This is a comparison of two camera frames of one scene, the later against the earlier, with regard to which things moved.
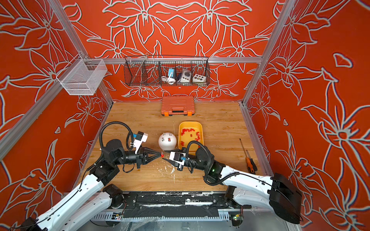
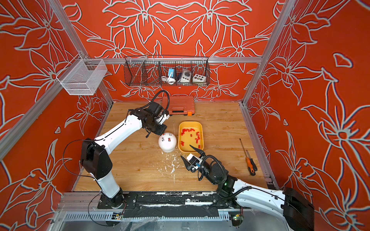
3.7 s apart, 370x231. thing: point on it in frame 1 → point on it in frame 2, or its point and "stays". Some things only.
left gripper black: x=142 y=159 → x=162 y=130
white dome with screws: x=167 y=141 stays
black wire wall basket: x=154 y=70 stays
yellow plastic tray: x=189 y=131 stays
